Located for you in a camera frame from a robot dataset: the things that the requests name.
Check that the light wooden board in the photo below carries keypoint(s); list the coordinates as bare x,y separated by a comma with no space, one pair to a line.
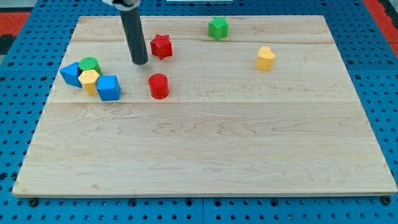
226,129

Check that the green cylinder block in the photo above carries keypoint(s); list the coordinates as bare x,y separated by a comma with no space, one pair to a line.
90,63

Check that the blue triangle block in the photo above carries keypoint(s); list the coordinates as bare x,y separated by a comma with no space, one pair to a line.
70,74

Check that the yellow hexagon block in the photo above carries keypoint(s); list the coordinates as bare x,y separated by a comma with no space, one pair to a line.
88,80

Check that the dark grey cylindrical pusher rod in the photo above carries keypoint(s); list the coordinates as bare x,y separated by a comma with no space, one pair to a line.
131,22

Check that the yellow heart block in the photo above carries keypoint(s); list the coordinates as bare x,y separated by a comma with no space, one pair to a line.
265,59

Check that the red cylinder block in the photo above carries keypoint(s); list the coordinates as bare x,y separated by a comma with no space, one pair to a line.
159,86

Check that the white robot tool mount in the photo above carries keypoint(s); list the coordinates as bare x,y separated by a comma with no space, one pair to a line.
123,5

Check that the blue cube block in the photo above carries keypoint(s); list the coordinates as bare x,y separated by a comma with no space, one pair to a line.
108,88

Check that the red star block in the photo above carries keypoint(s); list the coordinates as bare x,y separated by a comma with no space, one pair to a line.
161,46

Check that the green star block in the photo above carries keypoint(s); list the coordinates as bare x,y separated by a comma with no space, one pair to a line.
218,28

